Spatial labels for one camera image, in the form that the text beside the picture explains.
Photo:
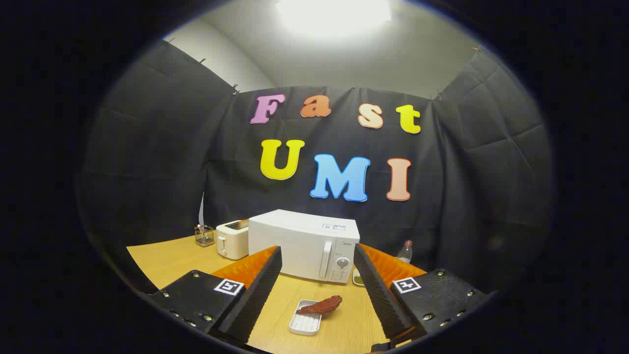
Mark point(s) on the white divided dish of beans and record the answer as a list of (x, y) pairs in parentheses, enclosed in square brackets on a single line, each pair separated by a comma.
[(357, 280)]

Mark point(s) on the white bread toaster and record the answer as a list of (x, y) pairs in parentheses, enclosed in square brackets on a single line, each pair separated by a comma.
[(233, 241)]

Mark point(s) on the small white ribbed tray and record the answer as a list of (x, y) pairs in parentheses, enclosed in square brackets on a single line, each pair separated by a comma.
[(304, 325)]

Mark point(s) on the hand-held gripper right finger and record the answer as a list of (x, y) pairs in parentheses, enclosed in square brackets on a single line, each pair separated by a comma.
[(381, 300)]

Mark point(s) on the reddish-brown meat piece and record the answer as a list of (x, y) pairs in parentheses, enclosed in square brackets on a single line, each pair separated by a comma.
[(322, 306)]

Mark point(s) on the clear plastic water bottle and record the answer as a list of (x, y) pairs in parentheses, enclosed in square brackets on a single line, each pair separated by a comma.
[(405, 253)]

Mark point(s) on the white toaster oven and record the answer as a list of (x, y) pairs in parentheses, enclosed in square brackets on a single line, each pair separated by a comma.
[(295, 241)]

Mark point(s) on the ceiling light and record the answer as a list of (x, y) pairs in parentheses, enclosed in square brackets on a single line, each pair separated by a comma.
[(334, 14)]

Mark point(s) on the black backdrop cloth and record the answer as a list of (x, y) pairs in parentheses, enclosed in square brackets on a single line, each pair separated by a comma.
[(147, 172)]

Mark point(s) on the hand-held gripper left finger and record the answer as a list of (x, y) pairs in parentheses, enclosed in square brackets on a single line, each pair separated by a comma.
[(260, 295)]

